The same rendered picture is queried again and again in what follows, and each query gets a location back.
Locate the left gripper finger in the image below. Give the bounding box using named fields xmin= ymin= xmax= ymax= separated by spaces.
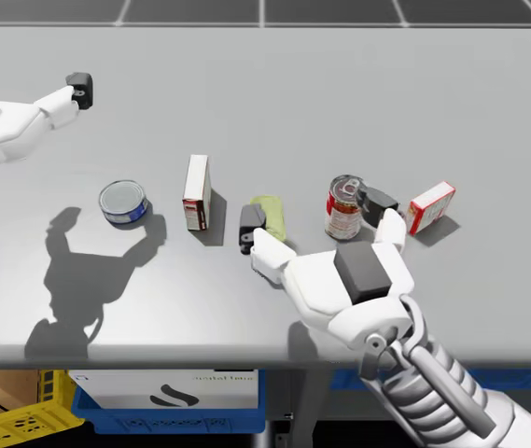
xmin=35 ymin=72 xmax=94 ymax=131

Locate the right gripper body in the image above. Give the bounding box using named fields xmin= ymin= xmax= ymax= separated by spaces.
xmin=283 ymin=240 xmax=415 ymax=349

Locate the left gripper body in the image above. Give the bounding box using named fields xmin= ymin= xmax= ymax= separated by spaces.
xmin=0 ymin=88 xmax=55 ymax=169

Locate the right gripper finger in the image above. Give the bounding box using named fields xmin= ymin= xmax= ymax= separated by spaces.
xmin=239 ymin=203 xmax=297 ymax=286
xmin=360 ymin=186 xmax=408 ymax=256

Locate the green and blue rectangular can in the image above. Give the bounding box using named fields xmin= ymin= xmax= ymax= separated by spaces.
xmin=249 ymin=194 xmax=288 ymax=243

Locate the red and white can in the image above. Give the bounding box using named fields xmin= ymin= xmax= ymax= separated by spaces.
xmin=324 ymin=175 xmax=369 ymax=242

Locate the blue flat can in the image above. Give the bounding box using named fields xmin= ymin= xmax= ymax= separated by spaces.
xmin=98 ymin=179 xmax=150 ymax=227

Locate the red and white carton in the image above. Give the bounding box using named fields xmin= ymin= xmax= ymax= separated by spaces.
xmin=407 ymin=181 xmax=457 ymax=237
xmin=181 ymin=154 xmax=213 ymax=232

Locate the blue box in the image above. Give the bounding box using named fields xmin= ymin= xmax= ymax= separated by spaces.
xmin=70 ymin=370 xmax=267 ymax=436

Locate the white box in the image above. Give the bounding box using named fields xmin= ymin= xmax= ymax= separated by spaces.
xmin=68 ymin=370 xmax=259 ymax=411

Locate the brown box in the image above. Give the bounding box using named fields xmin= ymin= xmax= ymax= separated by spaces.
xmin=0 ymin=370 xmax=42 ymax=424

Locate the yellow box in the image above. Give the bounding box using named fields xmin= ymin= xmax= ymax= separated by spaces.
xmin=0 ymin=370 xmax=87 ymax=448

